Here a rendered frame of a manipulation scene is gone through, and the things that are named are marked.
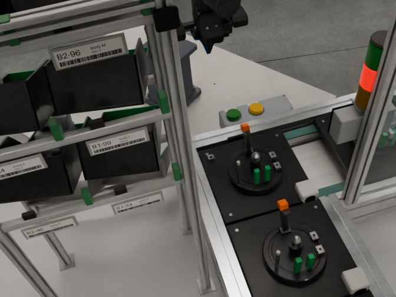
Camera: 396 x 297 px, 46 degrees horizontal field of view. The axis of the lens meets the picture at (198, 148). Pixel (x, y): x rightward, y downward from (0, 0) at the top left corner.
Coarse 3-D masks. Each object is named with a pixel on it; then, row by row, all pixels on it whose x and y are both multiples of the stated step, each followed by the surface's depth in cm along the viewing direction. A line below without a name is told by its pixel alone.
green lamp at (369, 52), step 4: (368, 44) 82; (372, 44) 80; (368, 48) 82; (372, 48) 80; (376, 48) 80; (380, 48) 79; (368, 52) 82; (372, 52) 81; (376, 52) 80; (380, 52) 80; (368, 56) 82; (372, 56) 81; (376, 56) 81; (380, 56) 80; (368, 60) 83; (372, 60) 82; (376, 60) 81; (368, 64) 83; (372, 64) 82; (376, 64) 82; (372, 68) 83; (376, 68) 82
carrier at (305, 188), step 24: (240, 144) 125; (264, 144) 125; (288, 144) 124; (216, 168) 121; (240, 168) 118; (264, 168) 117; (288, 168) 119; (216, 192) 116; (240, 192) 115; (264, 192) 114; (288, 192) 114; (312, 192) 111; (240, 216) 111
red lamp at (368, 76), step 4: (364, 64) 85; (364, 68) 85; (368, 68) 84; (364, 72) 85; (368, 72) 84; (372, 72) 83; (376, 72) 83; (364, 76) 86; (368, 76) 85; (372, 76) 84; (360, 80) 88; (364, 80) 86; (368, 80) 85; (372, 80) 85; (360, 84) 88; (364, 84) 87; (368, 84) 86; (372, 84) 85; (364, 88) 87; (368, 88) 86
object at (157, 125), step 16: (112, 112) 103; (128, 112) 104; (160, 128) 94; (80, 144) 76; (144, 144) 77; (160, 144) 89; (80, 160) 78; (96, 160) 78; (112, 160) 78; (128, 160) 78; (144, 160) 78; (96, 176) 79; (112, 176) 79
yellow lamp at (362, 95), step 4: (360, 88) 88; (360, 92) 89; (364, 92) 88; (368, 92) 87; (356, 96) 91; (360, 96) 89; (364, 96) 88; (368, 96) 88; (356, 100) 91; (360, 100) 90; (364, 100) 89; (368, 100) 88; (356, 104) 92; (360, 104) 90; (364, 104) 90; (364, 108) 90
